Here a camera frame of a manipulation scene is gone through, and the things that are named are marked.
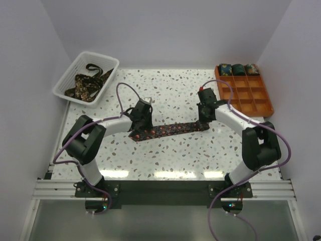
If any rolled blue yellow floral tie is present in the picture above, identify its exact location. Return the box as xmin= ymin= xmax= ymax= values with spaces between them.
xmin=218 ymin=64 xmax=232 ymax=76

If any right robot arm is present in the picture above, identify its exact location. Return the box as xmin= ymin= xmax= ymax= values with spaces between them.
xmin=197 ymin=87 xmax=281 ymax=197

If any dark tie in basket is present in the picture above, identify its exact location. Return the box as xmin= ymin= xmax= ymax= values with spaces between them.
xmin=86 ymin=63 xmax=114 ymax=81

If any brown floral tie in basket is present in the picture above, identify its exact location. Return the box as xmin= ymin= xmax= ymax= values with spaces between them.
xmin=64 ymin=74 xmax=105 ymax=102

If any rolled dark green tie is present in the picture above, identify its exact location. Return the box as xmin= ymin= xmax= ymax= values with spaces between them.
xmin=232 ymin=64 xmax=246 ymax=76

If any black mounting base plate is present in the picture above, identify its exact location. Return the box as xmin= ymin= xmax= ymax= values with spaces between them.
xmin=73 ymin=180 xmax=253 ymax=211

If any orange wooden compartment tray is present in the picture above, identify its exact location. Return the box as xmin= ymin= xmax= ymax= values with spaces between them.
xmin=215 ymin=66 xmax=274 ymax=117

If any navy floral paisley tie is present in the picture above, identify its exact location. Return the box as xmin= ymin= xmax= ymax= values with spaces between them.
xmin=128 ymin=121 xmax=210 ymax=142

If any white plastic basket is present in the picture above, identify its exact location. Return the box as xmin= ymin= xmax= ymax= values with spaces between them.
xmin=53 ymin=51 xmax=119 ymax=108

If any rolled multicolour floral tie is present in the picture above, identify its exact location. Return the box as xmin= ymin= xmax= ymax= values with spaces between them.
xmin=244 ymin=64 xmax=260 ymax=76

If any aluminium extrusion rail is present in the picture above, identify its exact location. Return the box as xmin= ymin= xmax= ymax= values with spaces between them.
xmin=32 ymin=163 xmax=296 ymax=200

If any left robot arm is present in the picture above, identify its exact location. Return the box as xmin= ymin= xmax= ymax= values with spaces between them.
xmin=63 ymin=97 xmax=152 ymax=197

